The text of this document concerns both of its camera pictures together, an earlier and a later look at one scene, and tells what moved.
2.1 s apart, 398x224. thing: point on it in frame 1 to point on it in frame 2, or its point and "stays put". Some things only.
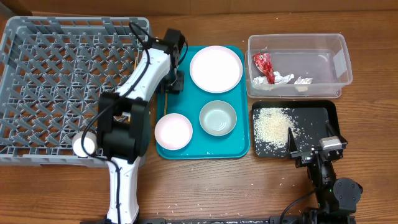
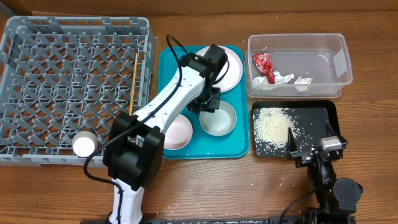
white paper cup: x=90 y=144 stays put
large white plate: x=216 y=69 stays put
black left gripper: x=174 y=86 to x=204 y=104
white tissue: x=262 y=83 stays put
